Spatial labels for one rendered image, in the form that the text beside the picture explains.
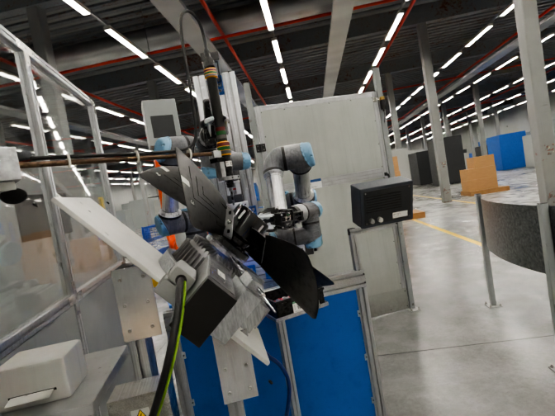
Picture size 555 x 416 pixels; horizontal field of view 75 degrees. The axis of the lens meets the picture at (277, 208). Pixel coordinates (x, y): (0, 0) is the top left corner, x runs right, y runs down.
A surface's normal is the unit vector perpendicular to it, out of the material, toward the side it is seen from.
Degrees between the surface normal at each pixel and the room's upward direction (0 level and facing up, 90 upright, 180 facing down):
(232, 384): 90
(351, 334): 90
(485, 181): 90
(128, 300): 90
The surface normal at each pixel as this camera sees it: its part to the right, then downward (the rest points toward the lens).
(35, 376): 0.18, 0.02
